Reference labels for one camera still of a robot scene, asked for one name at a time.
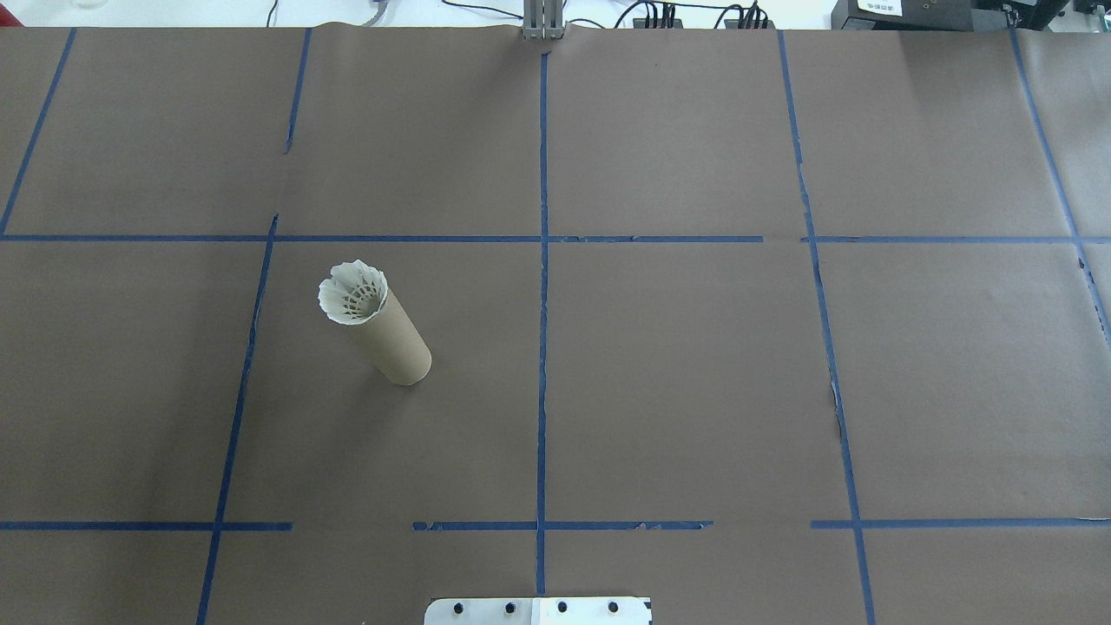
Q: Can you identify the white feather shuttlecock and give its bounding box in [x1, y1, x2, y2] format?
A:
[317, 258, 390, 327]

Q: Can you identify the black box computer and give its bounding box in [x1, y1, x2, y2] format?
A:
[831, 0, 986, 32]

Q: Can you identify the white column stand with plate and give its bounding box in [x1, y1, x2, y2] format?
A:
[424, 596, 654, 625]

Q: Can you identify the black monitor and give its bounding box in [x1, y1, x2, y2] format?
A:
[976, 0, 1073, 23]

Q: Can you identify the brown cardboard shuttlecock tube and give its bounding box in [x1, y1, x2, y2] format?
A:
[325, 278, 433, 387]

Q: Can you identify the aluminium profile post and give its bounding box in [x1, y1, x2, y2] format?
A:
[521, 0, 566, 42]

